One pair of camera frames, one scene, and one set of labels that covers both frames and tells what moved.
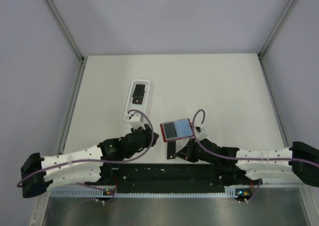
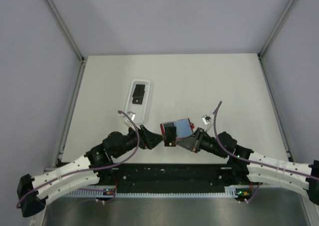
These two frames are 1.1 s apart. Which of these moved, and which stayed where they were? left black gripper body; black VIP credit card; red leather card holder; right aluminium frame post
Moved: black VIP credit card
Stayed: right aluminium frame post; red leather card holder; left black gripper body
